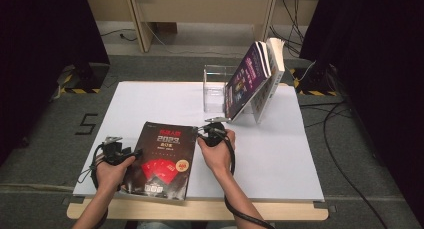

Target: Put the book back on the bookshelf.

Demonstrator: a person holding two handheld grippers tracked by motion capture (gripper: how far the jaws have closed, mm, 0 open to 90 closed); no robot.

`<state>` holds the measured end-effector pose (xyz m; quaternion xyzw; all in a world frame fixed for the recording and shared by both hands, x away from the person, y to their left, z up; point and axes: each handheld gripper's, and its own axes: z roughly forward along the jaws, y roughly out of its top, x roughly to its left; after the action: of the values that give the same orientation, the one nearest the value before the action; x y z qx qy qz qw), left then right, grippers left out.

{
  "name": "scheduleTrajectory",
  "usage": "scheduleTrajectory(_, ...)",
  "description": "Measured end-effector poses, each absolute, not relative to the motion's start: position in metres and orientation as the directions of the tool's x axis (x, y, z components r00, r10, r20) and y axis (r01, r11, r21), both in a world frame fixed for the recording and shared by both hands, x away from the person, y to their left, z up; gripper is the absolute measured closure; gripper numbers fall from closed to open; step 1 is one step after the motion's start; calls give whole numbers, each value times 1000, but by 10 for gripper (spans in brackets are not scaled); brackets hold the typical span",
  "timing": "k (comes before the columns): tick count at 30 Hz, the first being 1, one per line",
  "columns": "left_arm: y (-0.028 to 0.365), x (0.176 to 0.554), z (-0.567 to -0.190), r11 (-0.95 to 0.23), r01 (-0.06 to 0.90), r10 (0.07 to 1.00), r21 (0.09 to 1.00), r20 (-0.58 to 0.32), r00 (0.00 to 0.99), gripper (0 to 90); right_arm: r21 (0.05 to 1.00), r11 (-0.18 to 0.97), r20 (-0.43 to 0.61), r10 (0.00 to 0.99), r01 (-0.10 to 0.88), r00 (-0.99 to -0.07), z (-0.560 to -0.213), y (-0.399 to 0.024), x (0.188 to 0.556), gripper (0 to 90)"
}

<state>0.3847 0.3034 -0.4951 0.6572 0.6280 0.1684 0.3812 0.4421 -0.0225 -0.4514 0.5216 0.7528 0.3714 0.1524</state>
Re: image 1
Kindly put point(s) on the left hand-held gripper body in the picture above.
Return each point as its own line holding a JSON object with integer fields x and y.
{"x": 113, "y": 152}

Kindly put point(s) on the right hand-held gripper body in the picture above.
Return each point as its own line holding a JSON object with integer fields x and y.
{"x": 215, "y": 135}

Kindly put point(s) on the dark brown and red magazine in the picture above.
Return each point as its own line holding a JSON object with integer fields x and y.
{"x": 166, "y": 149}

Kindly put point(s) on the clear acrylic book rack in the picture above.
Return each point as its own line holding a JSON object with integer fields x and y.
{"x": 213, "y": 89}

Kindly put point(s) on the purple magazine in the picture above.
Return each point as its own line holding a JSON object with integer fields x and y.
{"x": 246, "y": 79}

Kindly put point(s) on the white book with colourful pictures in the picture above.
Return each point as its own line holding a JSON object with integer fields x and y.
{"x": 275, "y": 62}

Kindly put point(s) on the person's right hand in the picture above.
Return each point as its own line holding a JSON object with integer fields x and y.
{"x": 218, "y": 159}

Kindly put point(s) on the person's left hand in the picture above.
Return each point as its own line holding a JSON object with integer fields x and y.
{"x": 110, "y": 179}

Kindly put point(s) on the light wooden table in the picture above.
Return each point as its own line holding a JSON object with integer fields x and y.
{"x": 166, "y": 210}

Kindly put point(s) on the stand base with hazard tape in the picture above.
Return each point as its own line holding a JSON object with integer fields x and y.
{"x": 316, "y": 84}
{"x": 90, "y": 77}

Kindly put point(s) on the black curtain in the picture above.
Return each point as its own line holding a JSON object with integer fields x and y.
{"x": 376, "y": 55}
{"x": 40, "y": 55}

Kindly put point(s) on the beige wooden desk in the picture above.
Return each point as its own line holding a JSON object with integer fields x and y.
{"x": 200, "y": 9}

